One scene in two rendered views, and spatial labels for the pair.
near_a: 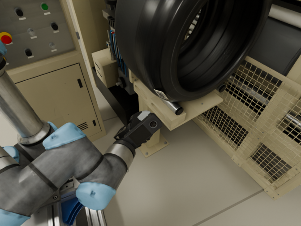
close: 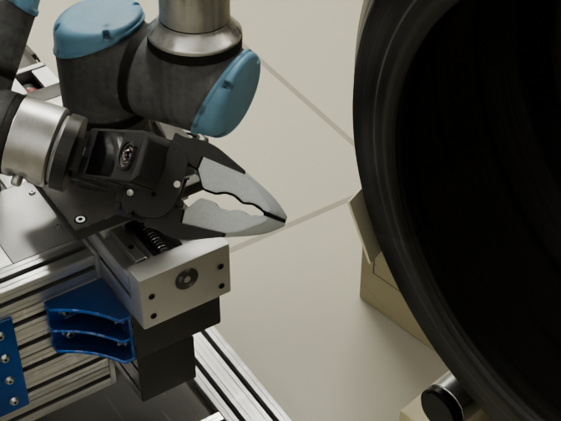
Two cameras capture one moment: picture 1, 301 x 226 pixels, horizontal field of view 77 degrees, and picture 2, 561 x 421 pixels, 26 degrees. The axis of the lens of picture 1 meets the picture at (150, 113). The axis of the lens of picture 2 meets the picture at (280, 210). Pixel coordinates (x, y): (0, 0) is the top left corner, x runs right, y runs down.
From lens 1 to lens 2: 89 cm
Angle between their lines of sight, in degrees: 55
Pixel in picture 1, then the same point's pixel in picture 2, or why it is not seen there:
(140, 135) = (103, 156)
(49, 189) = not seen: outside the picture
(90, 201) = not seen: outside the picture
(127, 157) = (25, 142)
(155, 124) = (125, 157)
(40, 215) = (49, 232)
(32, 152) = (140, 65)
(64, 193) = (113, 254)
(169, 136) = not seen: outside the picture
